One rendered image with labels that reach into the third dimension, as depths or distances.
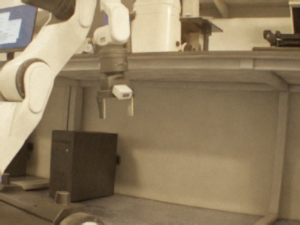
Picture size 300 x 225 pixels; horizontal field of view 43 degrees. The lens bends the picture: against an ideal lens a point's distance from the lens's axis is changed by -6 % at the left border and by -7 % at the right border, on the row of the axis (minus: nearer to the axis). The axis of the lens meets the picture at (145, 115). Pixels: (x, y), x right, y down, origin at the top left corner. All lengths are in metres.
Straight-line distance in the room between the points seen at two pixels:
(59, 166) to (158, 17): 1.05
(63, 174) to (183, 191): 0.72
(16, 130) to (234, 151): 1.40
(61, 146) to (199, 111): 0.83
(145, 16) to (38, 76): 0.65
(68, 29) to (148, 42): 0.44
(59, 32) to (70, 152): 1.02
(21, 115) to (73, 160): 1.04
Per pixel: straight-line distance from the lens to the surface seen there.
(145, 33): 1.69
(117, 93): 1.19
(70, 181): 2.23
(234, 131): 2.30
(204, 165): 2.37
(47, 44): 1.32
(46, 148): 3.09
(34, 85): 1.22
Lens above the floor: 0.47
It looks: 1 degrees up
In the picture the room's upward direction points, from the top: 4 degrees clockwise
